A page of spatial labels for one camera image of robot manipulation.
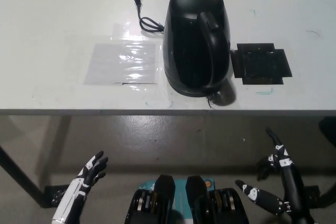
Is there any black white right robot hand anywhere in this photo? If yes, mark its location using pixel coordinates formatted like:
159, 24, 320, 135
235, 127, 316, 224

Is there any black square tray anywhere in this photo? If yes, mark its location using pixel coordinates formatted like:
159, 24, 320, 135
230, 42, 293, 87

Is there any black table foot plate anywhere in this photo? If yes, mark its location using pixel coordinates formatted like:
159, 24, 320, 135
43, 185, 69, 208
301, 185, 321, 202

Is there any black rounded object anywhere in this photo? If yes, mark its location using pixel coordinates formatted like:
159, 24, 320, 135
318, 117, 336, 148

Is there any black robot body with teal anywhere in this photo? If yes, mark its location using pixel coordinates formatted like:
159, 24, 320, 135
124, 174, 250, 224

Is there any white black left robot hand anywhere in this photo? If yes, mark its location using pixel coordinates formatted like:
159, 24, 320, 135
51, 151, 109, 224

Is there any black electric kettle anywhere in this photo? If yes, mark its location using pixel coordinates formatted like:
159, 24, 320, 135
160, 0, 237, 111

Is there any black power cord with plug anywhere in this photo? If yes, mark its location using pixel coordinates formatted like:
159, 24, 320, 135
133, 0, 165, 34

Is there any clear plastic sleeve with paper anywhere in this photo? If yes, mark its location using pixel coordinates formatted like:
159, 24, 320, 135
83, 41, 161, 86

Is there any black metal table frame bar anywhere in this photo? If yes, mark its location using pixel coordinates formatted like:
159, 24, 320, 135
0, 145, 45, 207
319, 188, 336, 208

